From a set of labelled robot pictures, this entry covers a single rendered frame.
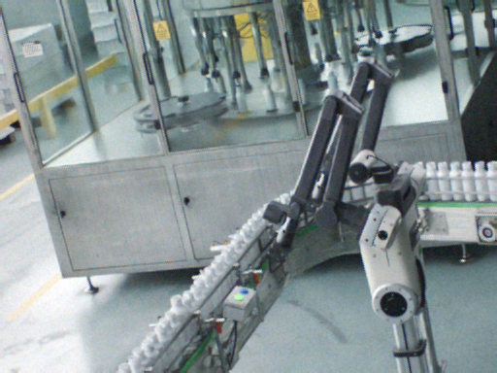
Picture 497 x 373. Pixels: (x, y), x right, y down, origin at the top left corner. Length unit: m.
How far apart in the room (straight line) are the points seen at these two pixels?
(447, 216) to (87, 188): 3.20
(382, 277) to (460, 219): 1.23
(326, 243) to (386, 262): 1.33
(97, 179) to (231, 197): 0.90
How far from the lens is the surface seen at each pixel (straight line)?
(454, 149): 7.23
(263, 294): 5.08
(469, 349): 6.40
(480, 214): 5.26
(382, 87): 4.37
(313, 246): 5.50
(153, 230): 7.95
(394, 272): 4.25
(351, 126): 3.96
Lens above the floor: 2.70
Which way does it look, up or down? 18 degrees down
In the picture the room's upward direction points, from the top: 12 degrees counter-clockwise
